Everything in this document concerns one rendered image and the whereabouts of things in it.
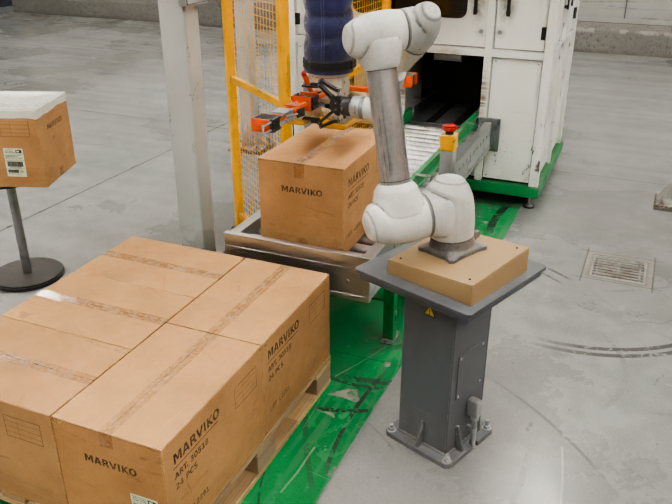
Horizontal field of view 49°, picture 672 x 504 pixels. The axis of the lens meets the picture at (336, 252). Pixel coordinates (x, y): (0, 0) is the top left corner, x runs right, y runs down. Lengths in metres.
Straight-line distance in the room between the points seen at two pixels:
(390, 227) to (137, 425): 1.00
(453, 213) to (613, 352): 1.52
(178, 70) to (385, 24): 1.90
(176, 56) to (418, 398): 2.21
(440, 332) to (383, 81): 0.91
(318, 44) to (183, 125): 1.22
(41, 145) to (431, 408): 2.33
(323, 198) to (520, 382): 1.21
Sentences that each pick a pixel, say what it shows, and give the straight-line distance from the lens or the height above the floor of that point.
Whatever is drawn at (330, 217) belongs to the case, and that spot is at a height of 0.73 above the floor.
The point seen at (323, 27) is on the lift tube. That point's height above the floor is 1.48.
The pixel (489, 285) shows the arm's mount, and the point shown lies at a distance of 2.53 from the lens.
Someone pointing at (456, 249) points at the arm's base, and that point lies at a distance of 2.60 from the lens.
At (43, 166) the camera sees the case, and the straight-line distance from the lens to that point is 4.05.
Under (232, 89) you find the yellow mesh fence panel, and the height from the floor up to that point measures 0.93.
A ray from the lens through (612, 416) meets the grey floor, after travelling 3.37.
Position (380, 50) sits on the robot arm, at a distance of 2.40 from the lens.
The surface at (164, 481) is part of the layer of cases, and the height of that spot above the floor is 0.43.
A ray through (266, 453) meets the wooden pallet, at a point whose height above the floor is 0.07.
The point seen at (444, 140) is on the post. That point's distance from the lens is 3.39.
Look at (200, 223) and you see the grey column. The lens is 4.33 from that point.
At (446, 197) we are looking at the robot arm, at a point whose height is 1.05.
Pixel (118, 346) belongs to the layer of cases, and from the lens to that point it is 2.72.
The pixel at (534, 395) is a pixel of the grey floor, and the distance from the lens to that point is 3.40.
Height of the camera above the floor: 1.94
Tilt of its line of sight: 25 degrees down
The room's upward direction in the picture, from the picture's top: straight up
